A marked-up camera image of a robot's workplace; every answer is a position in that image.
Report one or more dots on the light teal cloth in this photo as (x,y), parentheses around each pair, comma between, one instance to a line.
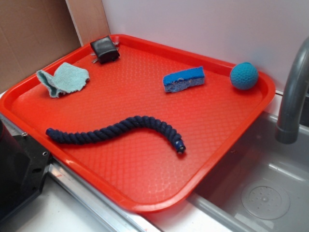
(66,79)

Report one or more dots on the red plastic tray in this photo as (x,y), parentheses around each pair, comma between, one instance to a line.
(140,170)

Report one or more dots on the grey toy sink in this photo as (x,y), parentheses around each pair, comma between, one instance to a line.
(260,185)

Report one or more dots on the grey faucet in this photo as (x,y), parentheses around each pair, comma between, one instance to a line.
(294,109)

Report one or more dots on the brown cardboard panel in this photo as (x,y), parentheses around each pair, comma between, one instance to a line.
(35,33)

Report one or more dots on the small black box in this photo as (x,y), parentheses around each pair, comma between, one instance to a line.
(105,50)

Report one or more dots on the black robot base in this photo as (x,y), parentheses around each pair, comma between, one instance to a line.
(24,163)

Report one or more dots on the teal knitted ball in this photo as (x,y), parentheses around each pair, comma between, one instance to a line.
(244,76)

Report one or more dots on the blue sponge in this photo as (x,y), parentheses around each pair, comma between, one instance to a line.
(184,79)

